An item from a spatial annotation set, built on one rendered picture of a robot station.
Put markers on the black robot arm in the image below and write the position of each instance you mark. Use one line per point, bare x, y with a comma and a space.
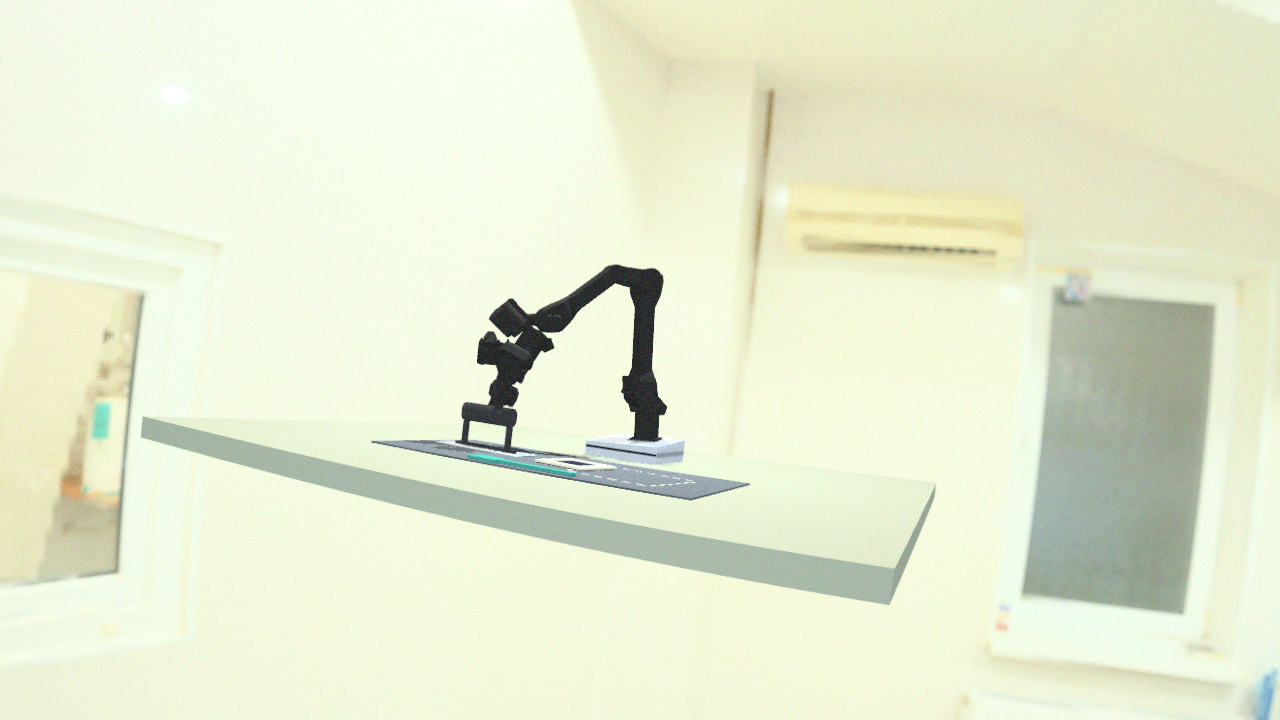
640, 386

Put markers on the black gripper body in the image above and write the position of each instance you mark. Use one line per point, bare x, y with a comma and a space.
522, 356

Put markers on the cream tile with dark square mark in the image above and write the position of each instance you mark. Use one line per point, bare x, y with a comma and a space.
575, 463

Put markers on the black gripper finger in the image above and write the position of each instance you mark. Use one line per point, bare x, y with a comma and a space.
502, 400
508, 374

